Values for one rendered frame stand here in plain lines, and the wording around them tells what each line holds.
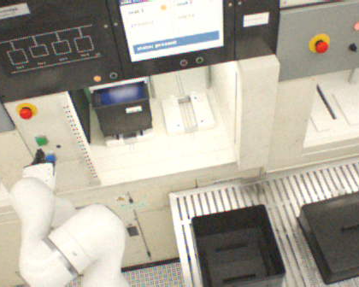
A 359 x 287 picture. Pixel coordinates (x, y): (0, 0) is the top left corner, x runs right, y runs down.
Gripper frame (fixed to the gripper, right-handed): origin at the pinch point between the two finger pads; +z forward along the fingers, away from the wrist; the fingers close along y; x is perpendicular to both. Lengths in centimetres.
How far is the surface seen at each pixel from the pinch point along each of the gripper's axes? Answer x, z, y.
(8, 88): 25.8, 6.5, -1.6
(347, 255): -34, -42, 98
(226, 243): -43, -24, 59
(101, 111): -10.4, 26.5, 20.0
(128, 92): -16, 41, 31
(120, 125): -20.7, 26.5, 26.0
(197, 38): 31, 6, 57
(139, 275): -120, 3, 15
